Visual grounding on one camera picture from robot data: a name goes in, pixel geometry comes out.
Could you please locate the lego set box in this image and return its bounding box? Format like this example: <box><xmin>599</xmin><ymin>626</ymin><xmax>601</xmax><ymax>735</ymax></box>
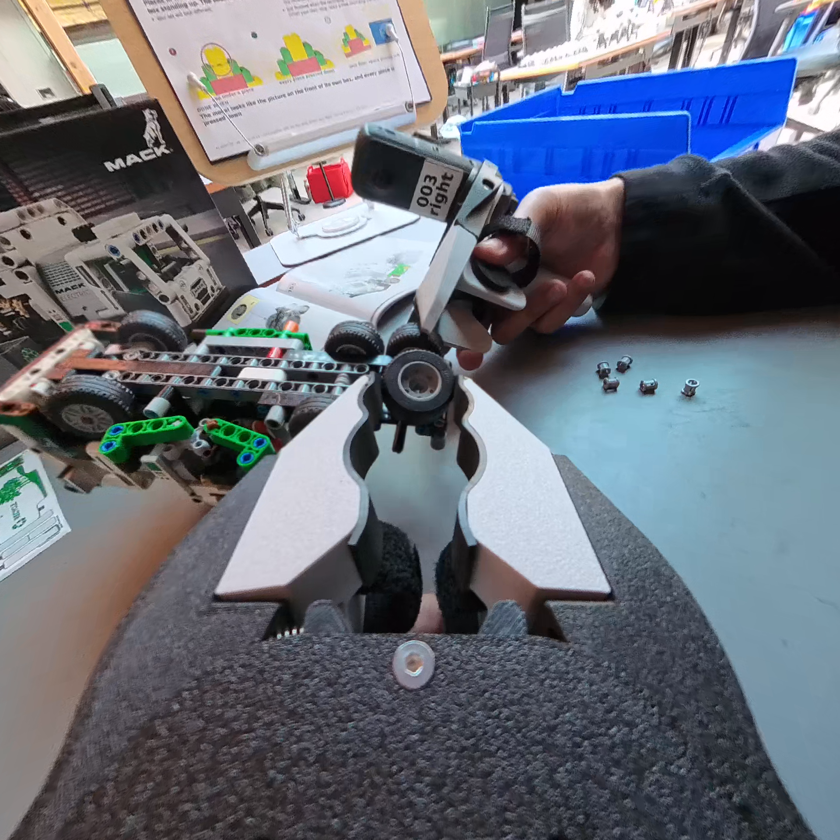
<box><xmin>0</xmin><ymin>98</ymin><xmax>257</xmax><ymax>368</ymax></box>

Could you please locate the black office chair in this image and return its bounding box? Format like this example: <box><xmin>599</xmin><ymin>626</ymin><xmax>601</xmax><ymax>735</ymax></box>
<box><xmin>243</xmin><ymin>184</ymin><xmax>306</xmax><ymax>237</ymax></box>

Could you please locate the lego truck model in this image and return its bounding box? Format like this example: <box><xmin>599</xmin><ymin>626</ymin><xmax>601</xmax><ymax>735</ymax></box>
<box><xmin>0</xmin><ymin>308</ymin><xmax>460</xmax><ymax>506</ymax></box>

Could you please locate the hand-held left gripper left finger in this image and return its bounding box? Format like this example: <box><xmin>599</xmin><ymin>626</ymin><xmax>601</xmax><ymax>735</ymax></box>
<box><xmin>214</xmin><ymin>376</ymin><xmax>386</xmax><ymax>634</ymax></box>

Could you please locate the lego instruction booklet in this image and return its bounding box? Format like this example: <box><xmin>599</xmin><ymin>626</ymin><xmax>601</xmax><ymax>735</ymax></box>
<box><xmin>210</xmin><ymin>233</ymin><xmax>454</xmax><ymax>336</ymax></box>

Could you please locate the large blue plastic bin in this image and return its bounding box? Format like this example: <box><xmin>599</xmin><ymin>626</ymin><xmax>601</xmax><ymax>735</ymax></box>
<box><xmin>458</xmin><ymin>56</ymin><xmax>798</xmax><ymax>201</ymax></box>

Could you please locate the person's right forearm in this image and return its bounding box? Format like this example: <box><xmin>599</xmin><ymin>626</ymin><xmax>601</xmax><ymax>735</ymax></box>
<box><xmin>600</xmin><ymin>128</ymin><xmax>840</xmax><ymax>316</ymax></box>

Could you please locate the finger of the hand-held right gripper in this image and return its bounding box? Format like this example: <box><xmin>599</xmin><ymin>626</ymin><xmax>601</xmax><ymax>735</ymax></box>
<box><xmin>412</xmin><ymin>225</ymin><xmax>480</xmax><ymax>338</ymax></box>
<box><xmin>437</xmin><ymin>310</ymin><xmax>494</xmax><ymax>354</ymax></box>

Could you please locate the printed instruction sheet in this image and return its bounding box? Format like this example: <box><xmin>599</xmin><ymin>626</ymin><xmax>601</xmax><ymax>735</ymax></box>
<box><xmin>128</xmin><ymin>0</ymin><xmax>433</xmax><ymax>164</ymax></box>

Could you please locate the person's right hand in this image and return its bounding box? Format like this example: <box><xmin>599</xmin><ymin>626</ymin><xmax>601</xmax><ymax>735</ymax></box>
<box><xmin>455</xmin><ymin>177</ymin><xmax>626</xmax><ymax>371</ymax></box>

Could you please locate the green white sticker sheet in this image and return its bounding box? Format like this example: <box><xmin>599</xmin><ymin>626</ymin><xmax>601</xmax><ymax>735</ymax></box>
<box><xmin>0</xmin><ymin>449</ymin><xmax>72</xmax><ymax>581</ymax></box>

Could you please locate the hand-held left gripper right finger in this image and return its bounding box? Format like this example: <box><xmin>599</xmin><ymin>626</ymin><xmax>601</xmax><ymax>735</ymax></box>
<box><xmin>455</xmin><ymin>377</ymin><xmax>614</xmax><ymax>634</ymax></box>

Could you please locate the instruction sheet on wooden stand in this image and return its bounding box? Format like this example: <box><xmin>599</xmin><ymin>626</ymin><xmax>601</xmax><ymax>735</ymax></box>
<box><xmin>98</xmin><ymin>0</ymin><xmax>450</xmax><ymax>266</ymax></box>

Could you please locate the red storage box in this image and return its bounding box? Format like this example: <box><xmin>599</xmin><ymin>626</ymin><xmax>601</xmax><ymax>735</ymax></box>
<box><xmin>306</xmin><ymin>159</ymin><xmax>355</xmax><ymax>204</ymax></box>

